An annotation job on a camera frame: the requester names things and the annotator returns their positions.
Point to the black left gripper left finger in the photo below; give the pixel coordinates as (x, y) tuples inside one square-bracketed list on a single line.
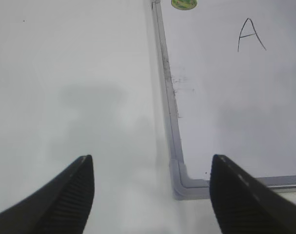
[(62, 206)]

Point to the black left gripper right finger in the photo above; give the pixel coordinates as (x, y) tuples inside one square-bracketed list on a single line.
[(243, 205)]

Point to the round green magnet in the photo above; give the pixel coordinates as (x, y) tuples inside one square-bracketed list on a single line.
[(184, 4)]

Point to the white whiteboard with grey frame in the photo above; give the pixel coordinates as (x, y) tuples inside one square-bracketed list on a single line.
[(229, 87)]

